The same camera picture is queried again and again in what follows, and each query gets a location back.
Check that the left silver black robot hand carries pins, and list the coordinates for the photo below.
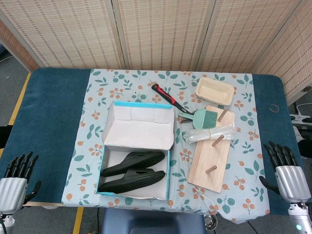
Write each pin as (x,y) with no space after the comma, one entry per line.
(12,192)

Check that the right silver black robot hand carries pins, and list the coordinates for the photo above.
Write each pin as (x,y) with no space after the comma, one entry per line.
(292,182)

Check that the black slipper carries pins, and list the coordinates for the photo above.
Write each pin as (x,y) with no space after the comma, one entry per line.
(131,162)
(126,185)

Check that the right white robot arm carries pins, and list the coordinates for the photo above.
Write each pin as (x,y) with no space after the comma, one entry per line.
(298,217)

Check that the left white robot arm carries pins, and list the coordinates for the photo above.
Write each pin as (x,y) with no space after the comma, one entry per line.
(6,223)

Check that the blue shoe box white inside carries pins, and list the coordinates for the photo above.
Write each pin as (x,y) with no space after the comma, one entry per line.
(136,131)

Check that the black bag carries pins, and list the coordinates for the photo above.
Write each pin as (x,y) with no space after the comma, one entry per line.
(306,146)

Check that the black flat panel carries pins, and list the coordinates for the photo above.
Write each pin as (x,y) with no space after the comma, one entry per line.
(5,136)

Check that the white chair base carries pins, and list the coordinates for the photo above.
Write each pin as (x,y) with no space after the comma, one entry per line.
(301,119)

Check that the tan rubber band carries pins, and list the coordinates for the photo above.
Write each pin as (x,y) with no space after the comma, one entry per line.
(270,108)

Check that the wooden board with pegs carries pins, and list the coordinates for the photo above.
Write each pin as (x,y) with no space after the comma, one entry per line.
(209,158)

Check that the small metal bowl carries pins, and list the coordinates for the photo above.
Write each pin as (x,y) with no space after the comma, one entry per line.
(210,221)

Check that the teal table cover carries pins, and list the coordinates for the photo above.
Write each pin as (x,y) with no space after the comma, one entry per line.
(53,109)

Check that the clear plastic bag bundle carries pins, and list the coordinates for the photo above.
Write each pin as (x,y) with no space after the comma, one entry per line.
(209,135)

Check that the green silicone brush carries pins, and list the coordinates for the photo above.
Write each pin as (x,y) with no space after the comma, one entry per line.
(201,119)

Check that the beige rectangular food tray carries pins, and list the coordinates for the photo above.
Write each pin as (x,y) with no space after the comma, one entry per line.
(214,91)

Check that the blue padded seat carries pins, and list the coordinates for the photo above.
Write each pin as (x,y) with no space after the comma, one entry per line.
(151,219)

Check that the floral leaf print tablecloth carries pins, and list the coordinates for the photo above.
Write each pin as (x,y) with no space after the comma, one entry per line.
(151,80)

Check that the bamboo folding screen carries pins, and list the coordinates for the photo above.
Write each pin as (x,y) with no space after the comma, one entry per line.
(170,36)

